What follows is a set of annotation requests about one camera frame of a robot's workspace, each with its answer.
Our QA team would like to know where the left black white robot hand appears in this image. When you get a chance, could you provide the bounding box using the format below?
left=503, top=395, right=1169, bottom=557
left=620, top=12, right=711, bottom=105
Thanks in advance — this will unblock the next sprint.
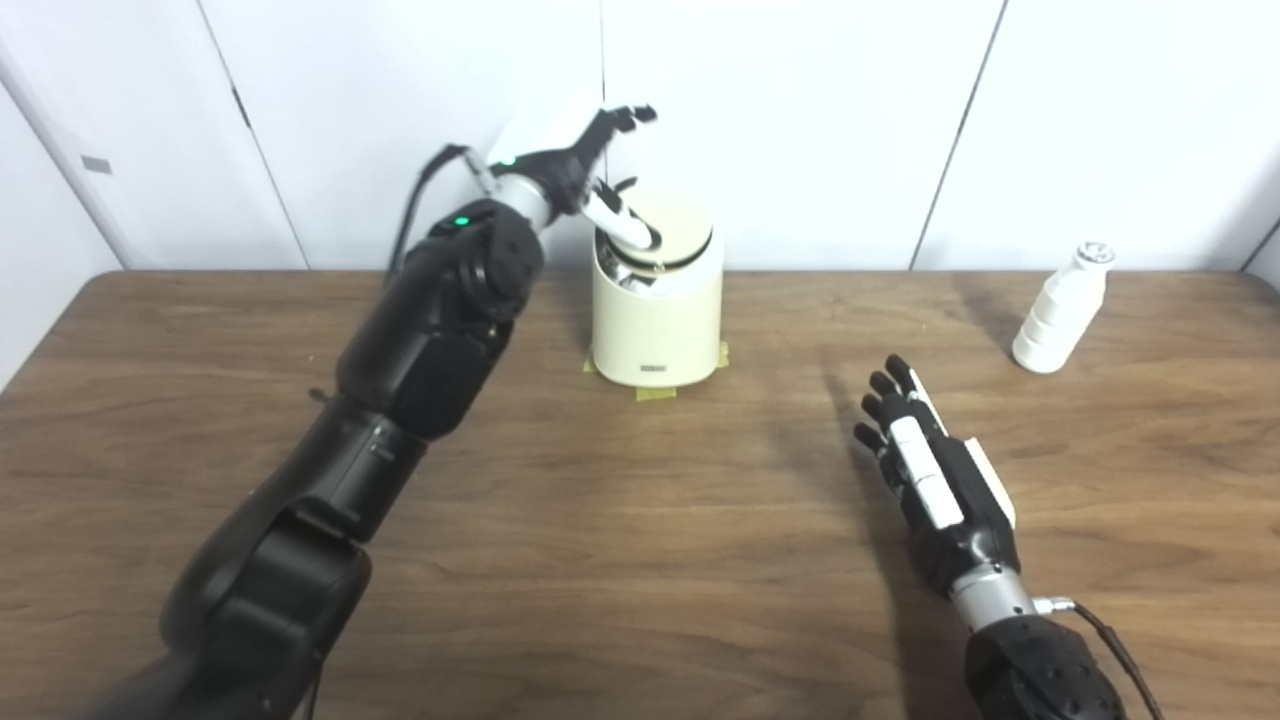
left=485, top=95, right=663, bottom=251

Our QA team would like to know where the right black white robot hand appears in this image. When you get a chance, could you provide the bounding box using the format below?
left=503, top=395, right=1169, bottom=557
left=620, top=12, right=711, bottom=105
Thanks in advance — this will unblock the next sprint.
left=853, top=354, right=1021, bottom=599

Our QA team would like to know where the cream round bin lid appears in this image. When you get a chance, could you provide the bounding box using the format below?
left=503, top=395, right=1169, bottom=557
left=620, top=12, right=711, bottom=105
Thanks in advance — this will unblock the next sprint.
left=610, top=192, right=714, bottom=269

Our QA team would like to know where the cream-colored round bin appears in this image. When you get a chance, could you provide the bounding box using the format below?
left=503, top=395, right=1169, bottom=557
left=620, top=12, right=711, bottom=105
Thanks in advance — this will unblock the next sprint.
left=588, top=190, right=726, bottom=387

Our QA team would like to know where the small white plastic bottle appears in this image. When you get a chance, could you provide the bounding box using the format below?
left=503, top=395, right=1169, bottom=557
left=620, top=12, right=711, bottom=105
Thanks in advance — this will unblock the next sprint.
left=1012, top=242, right=1117, bottom=374

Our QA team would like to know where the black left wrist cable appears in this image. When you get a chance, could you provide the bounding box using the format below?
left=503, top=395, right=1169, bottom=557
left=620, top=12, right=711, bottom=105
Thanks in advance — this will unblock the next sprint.
left=388, top=144, right=501, bottom=281

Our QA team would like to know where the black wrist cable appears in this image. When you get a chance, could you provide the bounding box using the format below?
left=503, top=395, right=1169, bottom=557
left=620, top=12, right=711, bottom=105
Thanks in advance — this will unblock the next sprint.
left=1033, top=597, right=1166, bottom=720
left=388, top=144, right=501, bottom=281

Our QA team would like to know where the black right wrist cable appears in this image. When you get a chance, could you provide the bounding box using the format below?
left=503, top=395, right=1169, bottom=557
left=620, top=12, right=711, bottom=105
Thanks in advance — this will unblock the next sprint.
left=1033, top=597, right=1166, bottom=720

